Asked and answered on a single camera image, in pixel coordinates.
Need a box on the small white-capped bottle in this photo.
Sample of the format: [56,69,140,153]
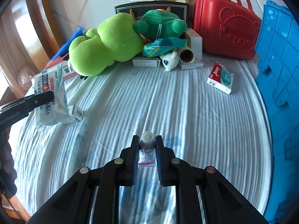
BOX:
[138,131,156,168]

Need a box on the dark green frog plush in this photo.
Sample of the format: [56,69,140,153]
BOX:
[133,8,188,40]

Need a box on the white wet wipes packet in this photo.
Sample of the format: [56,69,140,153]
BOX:
[31,63,70,131]

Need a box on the small white barcode box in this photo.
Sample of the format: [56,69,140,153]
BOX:
[67,104,84,123]

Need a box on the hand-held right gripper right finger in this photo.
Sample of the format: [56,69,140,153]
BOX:
[155,135,269,224]

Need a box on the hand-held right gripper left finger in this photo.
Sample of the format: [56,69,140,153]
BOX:
[28,135,141,224]

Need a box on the person's left hand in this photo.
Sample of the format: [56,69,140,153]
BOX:
[0,128,17,197]

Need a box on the red white medicine box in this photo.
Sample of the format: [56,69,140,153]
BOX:
[207,62,234,95]

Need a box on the light green plush toy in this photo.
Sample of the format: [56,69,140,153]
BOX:
[68,12,144,76]

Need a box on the blue plastic crate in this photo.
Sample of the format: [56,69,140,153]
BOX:
[254,0,299,224]

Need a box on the red hard-shell suitcase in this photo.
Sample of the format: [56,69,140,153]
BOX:
[193,0,262,60]

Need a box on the wooden headboard frame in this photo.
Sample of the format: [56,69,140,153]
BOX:
[0,0,70,103]

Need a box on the black box with gold border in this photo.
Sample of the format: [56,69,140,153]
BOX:
[114,0,191,28]

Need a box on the teal snack bag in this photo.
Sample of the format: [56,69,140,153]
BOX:
[141,38,188,58]

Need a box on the blue bristle brush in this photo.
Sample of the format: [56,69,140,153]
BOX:
[52,26,85,60]

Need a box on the red white flat box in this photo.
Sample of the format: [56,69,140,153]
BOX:
[44,58,79,79]

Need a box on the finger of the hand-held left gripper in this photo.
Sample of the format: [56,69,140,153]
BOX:
[0,91,56,113]

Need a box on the small white plush toy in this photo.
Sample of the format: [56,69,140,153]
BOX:
[159,51,179,72]

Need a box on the cardboard core film roll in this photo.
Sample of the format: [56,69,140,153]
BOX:
[178,47,195,64]

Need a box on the flat white medicine box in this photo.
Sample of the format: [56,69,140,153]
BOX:
[132,57,161,68]
[179,59,203,71]

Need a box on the tall white carton box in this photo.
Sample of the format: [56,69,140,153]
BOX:
[185,29,203,60]

